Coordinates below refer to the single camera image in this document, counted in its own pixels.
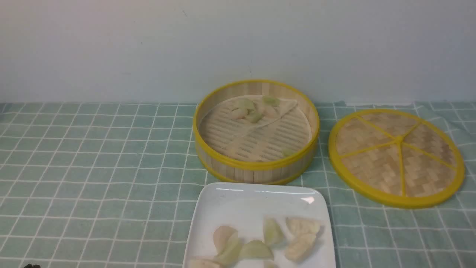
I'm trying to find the pale green dumpling steamer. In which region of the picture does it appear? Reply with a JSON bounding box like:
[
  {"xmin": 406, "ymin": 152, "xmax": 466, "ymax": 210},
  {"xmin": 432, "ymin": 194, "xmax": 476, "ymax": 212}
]
[{"xmin": 245, "ymin": 111, "xmax": 262, "ymax": 124}]

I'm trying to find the pale green dumpling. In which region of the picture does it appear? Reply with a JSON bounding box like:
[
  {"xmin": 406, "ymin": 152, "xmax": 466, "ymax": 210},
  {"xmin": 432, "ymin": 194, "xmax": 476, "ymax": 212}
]
[
  {"xmin": 233, "ymin": 98, "xmax": 256, "ymax": 111},
  {"xmin": 261, "ymin": 95, "xmax": 280, "ymax": 107}
]

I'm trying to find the pale pink dumpling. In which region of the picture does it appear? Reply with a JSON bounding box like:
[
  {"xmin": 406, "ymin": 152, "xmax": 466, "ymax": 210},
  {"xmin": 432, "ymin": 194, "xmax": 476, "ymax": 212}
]
[{"xmin": 258, "ymin": 104, "xmax": 280, "ymax": 118}]

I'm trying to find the white square plate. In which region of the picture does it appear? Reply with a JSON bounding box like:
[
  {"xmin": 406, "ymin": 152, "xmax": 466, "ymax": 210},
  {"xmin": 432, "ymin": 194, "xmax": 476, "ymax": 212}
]
[{"xmin": 183, "ymin": 183, "xmax": 337, "ymax": 268}]

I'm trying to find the pink dumpling on plate left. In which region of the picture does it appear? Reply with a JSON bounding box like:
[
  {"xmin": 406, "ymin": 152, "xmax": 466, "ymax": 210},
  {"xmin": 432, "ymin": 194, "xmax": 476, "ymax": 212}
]
[{"xmin": 212, "ymin": 226, "xmax": 238, "ymax": 254}]

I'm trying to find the green dumpling plate centre bottom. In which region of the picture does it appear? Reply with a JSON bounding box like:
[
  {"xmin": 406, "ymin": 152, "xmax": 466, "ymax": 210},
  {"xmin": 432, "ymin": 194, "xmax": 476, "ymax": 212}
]
[{"xmin": 239, "ymin": 240, "xmax": 274, "ymax": 260}]

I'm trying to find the pale green dumpling plate left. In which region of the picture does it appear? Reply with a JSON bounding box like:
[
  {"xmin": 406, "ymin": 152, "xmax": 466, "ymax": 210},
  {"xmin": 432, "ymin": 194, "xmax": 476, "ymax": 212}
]
[{"xmin": 214, "ymin": 233, "xmax": 244, "ymax": 267}]

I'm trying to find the yellow rimmed bamboo steamer basket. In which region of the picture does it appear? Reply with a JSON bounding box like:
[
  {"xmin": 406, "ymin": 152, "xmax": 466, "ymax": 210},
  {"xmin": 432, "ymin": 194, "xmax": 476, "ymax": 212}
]
[{"xmin": 193, "ymin": 79, "xmax": 320, "ymax": 185}]

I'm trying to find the white pink dumpling in steamer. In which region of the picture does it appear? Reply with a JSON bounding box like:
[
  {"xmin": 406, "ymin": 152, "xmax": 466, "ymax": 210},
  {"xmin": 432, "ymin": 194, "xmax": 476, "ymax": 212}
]
[{"xmin": 229, "ymin": 108, "xmax": 248, "ymax": 120}]

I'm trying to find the yellow pleated dumpling upper right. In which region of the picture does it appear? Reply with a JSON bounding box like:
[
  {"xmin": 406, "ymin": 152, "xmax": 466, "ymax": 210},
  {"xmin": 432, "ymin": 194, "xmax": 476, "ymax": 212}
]
[{"xmin": 285, "ymin": 217, "xmax": 321, "ymax": 236}]

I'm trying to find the yellow pleated dumpling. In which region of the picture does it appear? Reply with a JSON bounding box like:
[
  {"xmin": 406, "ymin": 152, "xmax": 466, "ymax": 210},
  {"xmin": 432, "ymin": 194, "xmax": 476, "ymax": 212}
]
[
  {"xmin": 284, "ymin": 233, "xmax": 317, "ymax": 263},
  {"xmin": 285, "ymin": 217, "xmax": 321, "ymax": 236}
]

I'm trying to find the yellow pleated dumpling lower right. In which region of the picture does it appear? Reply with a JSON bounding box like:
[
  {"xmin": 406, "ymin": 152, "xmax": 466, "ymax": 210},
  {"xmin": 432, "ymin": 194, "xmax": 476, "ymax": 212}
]
[{"xmin": 284, "ymin": 233, "xmax": 317, "ymax": 263}]

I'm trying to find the yellow rimmed bamboo steamer lid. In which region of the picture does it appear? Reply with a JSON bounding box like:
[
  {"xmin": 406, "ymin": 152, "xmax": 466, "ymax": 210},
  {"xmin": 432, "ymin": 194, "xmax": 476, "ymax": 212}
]
[{"xmin": 328, "ymin": 109, "xmax": 465, "ymax": 209}]

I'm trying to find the green checked tablecloth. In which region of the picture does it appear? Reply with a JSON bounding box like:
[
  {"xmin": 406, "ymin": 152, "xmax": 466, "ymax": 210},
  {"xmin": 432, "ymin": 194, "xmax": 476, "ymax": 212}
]
[{"xmin": 0, "ymin": 102, "xmax": 476, "ymax": 268}]

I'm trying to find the dark object bottom left corner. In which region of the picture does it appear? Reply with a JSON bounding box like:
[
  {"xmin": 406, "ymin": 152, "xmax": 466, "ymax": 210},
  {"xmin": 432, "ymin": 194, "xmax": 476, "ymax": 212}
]
[{"xmin": 23, "ymin": 264, "xmax": 41, "ymax": 268}]

